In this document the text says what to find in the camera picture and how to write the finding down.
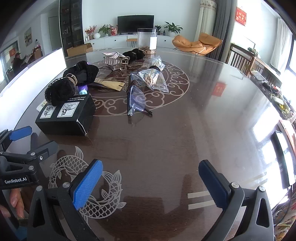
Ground sheer floral curtain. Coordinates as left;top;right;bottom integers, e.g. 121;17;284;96
194;0;218;42

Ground orange lounge chair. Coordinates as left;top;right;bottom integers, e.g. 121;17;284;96
172;32;223;56

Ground green plant in white pot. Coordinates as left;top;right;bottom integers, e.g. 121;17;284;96
97;24;114;37

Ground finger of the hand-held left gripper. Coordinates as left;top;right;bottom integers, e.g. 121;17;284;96
0;126;32;151
0;141;59;167

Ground tan paper envelope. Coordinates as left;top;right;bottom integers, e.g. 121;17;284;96
94;78;125;91

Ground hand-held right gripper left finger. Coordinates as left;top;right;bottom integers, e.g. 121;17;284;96
27;159;104;241

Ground black fuzzy scrunchie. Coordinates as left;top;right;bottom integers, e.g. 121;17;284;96
63;61;99;87

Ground white media console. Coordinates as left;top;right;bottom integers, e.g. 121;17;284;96
84;35;177;50

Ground red wall decoration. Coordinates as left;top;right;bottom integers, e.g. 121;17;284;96
235;6;247;24

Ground black display cabinet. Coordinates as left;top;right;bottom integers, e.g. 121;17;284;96
59;0;84;57

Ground floral cloth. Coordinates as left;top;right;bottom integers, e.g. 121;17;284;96
270;197;296;241

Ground black cardboard box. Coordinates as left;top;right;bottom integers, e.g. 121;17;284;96
35;94;96;136

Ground person's left hand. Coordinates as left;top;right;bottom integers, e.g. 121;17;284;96
0;188;25;219

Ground plastic bag of wooden sticks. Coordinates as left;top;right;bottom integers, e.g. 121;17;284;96
130;65;169;93

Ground clear jar with black lid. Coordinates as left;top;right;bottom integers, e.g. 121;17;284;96
137;28;158;56

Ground wooden chair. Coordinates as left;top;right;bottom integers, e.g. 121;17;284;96
226;43;255;75

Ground black velvet scrunchie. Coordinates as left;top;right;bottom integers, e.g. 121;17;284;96
122;48;145;62

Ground red flowers in vase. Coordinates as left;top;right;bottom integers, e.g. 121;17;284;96
84;25;97;40

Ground white paper packet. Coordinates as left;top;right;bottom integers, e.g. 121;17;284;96
36;101;48;113

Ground large leafy potted plant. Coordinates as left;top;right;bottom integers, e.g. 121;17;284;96
164;22;183;37

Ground cluttered wooden sideboard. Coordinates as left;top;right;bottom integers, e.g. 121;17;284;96
248;46;296;121

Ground black scrunchie with chain trim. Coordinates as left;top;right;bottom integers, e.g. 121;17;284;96
45;74;78;106

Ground black television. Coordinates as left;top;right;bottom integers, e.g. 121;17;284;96
117;15;154;33

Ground grey curtain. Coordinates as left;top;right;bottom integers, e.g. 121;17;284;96
211;0;238;62

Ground white board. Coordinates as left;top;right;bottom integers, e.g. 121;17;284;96
0;47;67;98

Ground framed wall painting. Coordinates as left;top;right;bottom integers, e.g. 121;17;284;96
24;27;32;45

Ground glittery bow hair clip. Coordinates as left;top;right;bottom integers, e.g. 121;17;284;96
102;51;123;58

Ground clear-capped grinder bottle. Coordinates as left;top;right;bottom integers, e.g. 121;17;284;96
75;85;90;95

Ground small bag of wooden sticks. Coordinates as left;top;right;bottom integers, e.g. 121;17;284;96
148;55;166;71

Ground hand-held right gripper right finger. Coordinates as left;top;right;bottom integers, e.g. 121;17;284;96
198;159;274;241

